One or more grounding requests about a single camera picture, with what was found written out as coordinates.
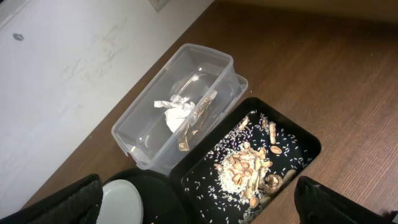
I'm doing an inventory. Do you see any white tissue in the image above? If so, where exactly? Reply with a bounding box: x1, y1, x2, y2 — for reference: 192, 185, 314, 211
154, 95, 195, 133

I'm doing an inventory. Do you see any black rectangular tray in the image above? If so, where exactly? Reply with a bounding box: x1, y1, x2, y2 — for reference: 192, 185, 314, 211
170, 97, 322, 223

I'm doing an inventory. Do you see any clear plastic bin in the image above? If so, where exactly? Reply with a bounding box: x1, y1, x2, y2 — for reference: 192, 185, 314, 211
111, 44, 248, 175

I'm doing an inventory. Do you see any gold foil wrapper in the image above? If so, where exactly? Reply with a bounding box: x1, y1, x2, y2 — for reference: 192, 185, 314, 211
178, 90, 218, 152

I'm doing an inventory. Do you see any food scraps and rice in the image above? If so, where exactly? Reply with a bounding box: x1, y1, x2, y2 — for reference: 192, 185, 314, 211
182, 110, 313, 223

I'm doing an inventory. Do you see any round black tray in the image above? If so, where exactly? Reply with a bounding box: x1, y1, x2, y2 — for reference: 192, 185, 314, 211
103, 169, 190, 224

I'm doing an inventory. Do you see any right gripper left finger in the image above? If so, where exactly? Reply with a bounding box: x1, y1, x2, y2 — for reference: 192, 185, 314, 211
1, 174, 103, 224

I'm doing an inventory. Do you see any light grey plate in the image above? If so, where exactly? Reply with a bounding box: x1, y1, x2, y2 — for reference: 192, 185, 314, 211
96, 179, 144, 224

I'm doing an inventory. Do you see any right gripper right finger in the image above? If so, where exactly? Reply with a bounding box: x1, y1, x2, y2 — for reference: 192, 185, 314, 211
294, 176, 397, 224

